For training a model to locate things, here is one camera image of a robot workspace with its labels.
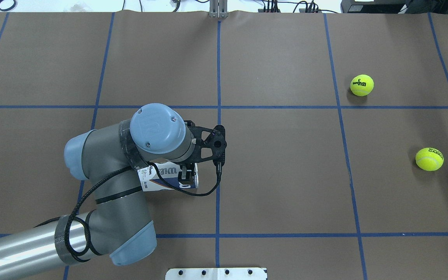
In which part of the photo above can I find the clear tennis ball can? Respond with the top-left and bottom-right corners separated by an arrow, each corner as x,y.
138,162 -> 198,192

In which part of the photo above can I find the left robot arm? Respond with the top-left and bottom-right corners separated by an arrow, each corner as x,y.
0,103 -> 196,280

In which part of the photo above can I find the tennis ball with Wilson print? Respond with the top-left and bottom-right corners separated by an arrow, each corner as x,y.
350,74 -> 375,97

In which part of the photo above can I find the tennis ball with Roland Garros print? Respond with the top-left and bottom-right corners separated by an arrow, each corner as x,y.
415,147 -> 444,172

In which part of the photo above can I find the black box with label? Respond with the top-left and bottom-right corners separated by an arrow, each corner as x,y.
340,0 -> 406,14

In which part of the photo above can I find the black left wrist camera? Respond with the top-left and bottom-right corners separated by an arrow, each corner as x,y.
182,120 -> 227,173

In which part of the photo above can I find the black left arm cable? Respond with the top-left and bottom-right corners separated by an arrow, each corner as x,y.
33,163 -> 223,263

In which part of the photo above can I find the white central pedestal column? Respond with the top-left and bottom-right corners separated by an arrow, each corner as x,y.
165,267 -> 268,280

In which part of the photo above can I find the aluminium frame post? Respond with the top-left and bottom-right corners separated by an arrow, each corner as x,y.
208,0 -> 229,19

